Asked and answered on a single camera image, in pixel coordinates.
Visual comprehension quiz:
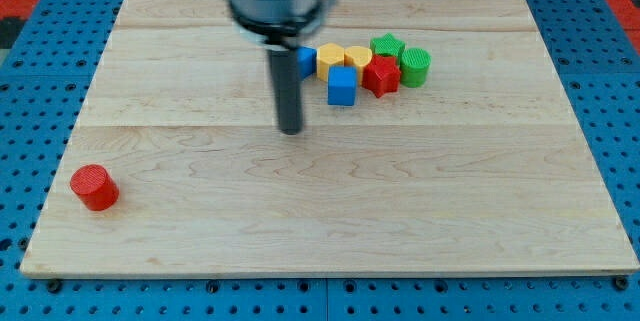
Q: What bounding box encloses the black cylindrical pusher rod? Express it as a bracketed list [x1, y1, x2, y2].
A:
[267, 49, 304, 135]

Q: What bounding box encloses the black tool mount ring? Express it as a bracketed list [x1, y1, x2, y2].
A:
[229, 0, 338, 51]

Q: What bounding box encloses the blue cube block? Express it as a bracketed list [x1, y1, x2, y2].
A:
[327, 66, 357, 106]

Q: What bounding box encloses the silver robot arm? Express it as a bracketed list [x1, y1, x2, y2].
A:
[227, 0, 338, 135]

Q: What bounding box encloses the blue block behind rod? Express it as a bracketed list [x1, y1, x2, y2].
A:
[298, 47, 317, 79]

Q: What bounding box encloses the yellow hexagon block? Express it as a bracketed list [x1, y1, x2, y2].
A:
[316, 43, 345, 82]

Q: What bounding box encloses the yellow heart block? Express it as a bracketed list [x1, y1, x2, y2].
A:
[344, 46, 373, 85]

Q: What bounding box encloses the red star block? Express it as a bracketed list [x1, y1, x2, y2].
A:
[362, 54, 401, 98]

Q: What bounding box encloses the green star block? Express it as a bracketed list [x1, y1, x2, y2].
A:
[370, 33, 406, 58]

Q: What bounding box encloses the green cylinder block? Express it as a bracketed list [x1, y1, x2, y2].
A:
[400, 48, 431, 88]

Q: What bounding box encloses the wooden board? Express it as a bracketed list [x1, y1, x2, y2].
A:
[21, 0, 639, 279]

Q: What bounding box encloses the red cylinder block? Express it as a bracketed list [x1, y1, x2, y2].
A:
[70, 164, 119, 211]

